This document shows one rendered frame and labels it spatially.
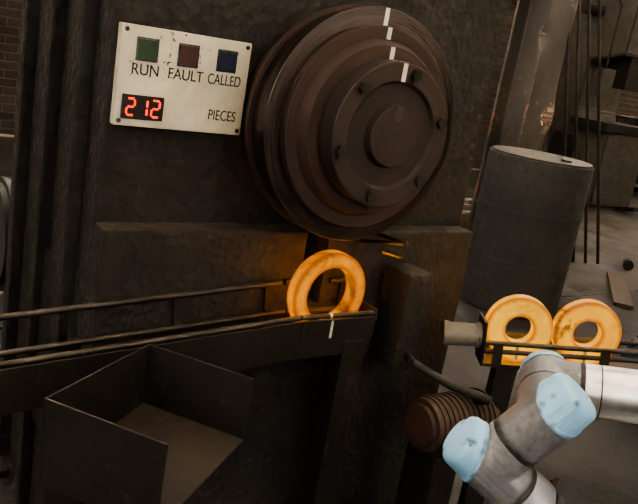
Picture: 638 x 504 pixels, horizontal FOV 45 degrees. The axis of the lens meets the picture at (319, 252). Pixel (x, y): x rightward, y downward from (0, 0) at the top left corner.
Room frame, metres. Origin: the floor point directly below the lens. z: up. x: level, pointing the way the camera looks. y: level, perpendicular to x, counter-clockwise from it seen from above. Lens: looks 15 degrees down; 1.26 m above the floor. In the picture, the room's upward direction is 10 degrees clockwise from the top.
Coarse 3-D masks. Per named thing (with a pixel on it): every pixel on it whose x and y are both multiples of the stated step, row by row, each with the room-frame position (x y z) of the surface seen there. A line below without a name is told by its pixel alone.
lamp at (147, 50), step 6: (144, 42) 1.39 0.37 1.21; (150, 42) 1.40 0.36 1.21; (156, 42) 1.41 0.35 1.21; (138, 48) 1.39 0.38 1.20; (144, 48) 1.39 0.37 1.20; (150, 48) 1.40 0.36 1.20; (156, 48) 1.41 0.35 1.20; (138, 54) 1.39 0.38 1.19; (144, 54) 1.39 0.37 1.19; (150, 54) 1.40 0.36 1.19; (156, 54) 1.41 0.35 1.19; (150, 60) 1.40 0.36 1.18; (156, 60) 1.41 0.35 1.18
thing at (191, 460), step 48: (96, 384) 1.08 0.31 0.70; (144, 384) 1.21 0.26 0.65; (192, 384) 1.18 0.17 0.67; (240, 384) 1.15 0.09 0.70; (48, 432) 0.96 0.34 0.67; (96, 432) 0.94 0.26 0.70; (144, 432) 1.13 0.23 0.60; (192, 432) 1.15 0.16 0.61; (240, 432) 1.15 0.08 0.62; (48, 480) 0.96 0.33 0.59; (96, 480) 0.94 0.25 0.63; (144, 480) 0.91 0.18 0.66; (192, 480) 1.02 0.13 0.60
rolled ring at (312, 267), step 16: (320, 256) 1.54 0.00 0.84; (336, 256) 1.55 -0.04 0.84; (304, 272) 1.51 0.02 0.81; (320, 272) 1.53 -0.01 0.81; (352, 272) 1.58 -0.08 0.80; (288, 288) 1.52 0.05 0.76; (304, 288) 1.51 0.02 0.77; (352, 288) 1.60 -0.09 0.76; (288, 304) 1.52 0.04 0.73; (304, 304) 1.52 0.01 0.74; (352, 304) 1.59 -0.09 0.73
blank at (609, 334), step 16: (576, 304) 1.69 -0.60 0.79; (592, 304) 1.68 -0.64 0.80; (560, 320) 1.68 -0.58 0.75; (576, 320) 1.68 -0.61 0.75; (592, 320) 1.68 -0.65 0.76; (608, 320) 1.68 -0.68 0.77; (560, 336) 1.68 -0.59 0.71; (608, 336) 1.68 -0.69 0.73; (560, 352) 1.68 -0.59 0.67; (576, 352) 1.68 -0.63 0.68; (592, 352) 1.68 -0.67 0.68
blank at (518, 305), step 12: (504, 300) 1.69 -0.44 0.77; (516, 300) 1.68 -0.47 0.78; (528, 300) 1.68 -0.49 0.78; (492, 312) 1.68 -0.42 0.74; (504, 312) 1.68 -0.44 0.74; (516, 312) 1.68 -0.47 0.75; (528, 312) 1.68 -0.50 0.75; (540, 312) 1.68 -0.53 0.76; (492, 324) 1.68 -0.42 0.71; (504, 324) 1.68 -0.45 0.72; (540, 324) 1.68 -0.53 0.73; (552, 324) 1.68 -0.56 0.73; (492, 336) 1.68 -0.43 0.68; (504, 336) 1.68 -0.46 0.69; (528, 336) 1.69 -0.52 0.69; (540, 336) 1.68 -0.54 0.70; (492, 348) 1.68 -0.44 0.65; (504, 348) 1.68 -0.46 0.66; (516, 348) 1.68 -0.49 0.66; (528, 348) 1.68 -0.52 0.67; (516, 360) 1.68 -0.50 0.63
